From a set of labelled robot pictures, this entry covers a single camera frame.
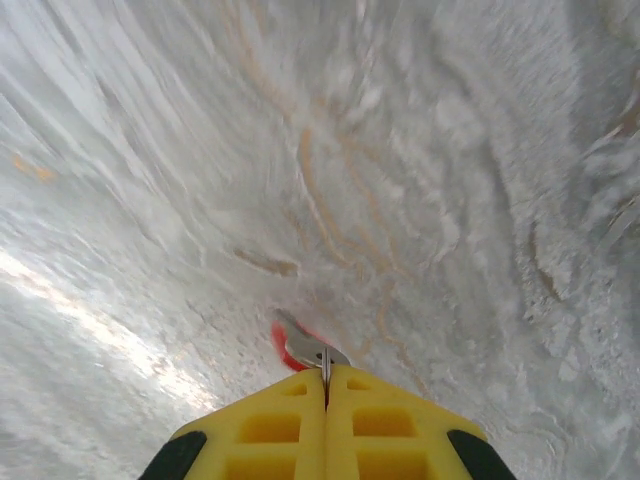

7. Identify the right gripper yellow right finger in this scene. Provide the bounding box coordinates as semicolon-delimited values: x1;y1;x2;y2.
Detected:
326;364;516;480

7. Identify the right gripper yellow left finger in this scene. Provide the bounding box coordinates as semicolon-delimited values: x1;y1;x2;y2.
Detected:
144;368;329;480

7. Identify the red-capped silver key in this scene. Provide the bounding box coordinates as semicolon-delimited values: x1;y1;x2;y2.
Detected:
271;308;352;374

